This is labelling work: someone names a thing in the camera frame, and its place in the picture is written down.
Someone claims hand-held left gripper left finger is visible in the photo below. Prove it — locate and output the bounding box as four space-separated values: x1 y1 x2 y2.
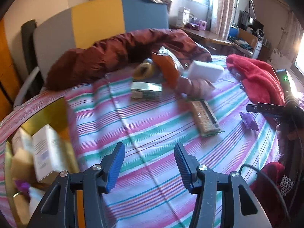
28 142 125 228

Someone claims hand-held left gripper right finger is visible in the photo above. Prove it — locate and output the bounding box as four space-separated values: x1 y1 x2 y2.
174 142 272 228

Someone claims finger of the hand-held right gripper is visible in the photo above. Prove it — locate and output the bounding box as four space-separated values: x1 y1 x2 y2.
246 103 285 119

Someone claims purple wrapper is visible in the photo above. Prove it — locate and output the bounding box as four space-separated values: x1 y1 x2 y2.
14 179 30 197
238 111 260 131

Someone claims green foil cracker packet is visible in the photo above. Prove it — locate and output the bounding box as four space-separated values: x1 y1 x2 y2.
187 99 225 138

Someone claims white sponge block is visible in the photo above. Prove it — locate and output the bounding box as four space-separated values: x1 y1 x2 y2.
188 60 225 84

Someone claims tan box with hand print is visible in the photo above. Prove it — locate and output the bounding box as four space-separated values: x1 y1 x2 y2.
32 124 72 182

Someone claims pink sock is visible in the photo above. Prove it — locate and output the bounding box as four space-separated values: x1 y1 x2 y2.
176 75 216 99

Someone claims gold metal tray box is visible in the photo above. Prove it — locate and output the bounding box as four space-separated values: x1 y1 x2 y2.
0 97 82 228

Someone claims green cardboard box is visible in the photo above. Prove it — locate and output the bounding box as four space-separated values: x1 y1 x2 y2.
130 82 163 102

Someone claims yellow sponge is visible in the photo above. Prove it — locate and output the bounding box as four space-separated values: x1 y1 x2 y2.
10 148 35 184

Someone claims brown tape roll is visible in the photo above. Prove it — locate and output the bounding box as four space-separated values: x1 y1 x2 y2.
132 62 155 81

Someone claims person's right hand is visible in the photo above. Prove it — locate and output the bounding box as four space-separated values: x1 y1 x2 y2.
275 122 304 143

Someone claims red sweater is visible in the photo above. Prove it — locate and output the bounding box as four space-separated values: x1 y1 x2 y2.
226 54 286 106

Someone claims striped bed sheet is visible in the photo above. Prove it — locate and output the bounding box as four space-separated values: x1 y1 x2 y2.
0 55 285 228

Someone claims beige cardboard box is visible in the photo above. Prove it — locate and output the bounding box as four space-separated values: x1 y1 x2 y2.
238 28 258 53

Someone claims black white patterned cloth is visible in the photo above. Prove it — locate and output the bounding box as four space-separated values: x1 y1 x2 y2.
279 174 296 197

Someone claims maroon garment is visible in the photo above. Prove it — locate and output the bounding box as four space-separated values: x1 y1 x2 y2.
250 162 286 227

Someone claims black speaker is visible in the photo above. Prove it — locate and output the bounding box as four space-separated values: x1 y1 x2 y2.
239 10 264 34

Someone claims wooden desk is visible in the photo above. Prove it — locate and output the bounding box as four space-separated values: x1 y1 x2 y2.
169 24 234 47

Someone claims orange snack packet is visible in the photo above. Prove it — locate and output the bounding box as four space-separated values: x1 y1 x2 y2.
151 52 180 89

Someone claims purple box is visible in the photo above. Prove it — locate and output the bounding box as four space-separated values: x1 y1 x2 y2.
186 20 208 30

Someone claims pink patterned curtain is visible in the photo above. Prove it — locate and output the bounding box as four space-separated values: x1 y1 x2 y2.
210 0 237 38

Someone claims maroon duvet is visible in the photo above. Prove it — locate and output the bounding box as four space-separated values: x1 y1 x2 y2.
45 28 213 91

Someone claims white boxes stack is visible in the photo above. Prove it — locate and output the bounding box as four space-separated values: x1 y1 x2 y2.
178 7 191 27

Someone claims wooden wardrobe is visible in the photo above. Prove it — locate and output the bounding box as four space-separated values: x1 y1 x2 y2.
0 19 22 122

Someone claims black upright board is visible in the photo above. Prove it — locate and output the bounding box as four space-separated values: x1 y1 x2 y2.
21 19 45 89

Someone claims grey yellow blue headboard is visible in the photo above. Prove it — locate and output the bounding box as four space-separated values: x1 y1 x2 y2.
33 0 170 77

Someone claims black cable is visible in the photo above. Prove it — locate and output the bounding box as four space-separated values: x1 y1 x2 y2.
239 163 291 222

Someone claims white bed side rail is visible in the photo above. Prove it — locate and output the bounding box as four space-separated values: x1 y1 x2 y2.
14 66 41 108

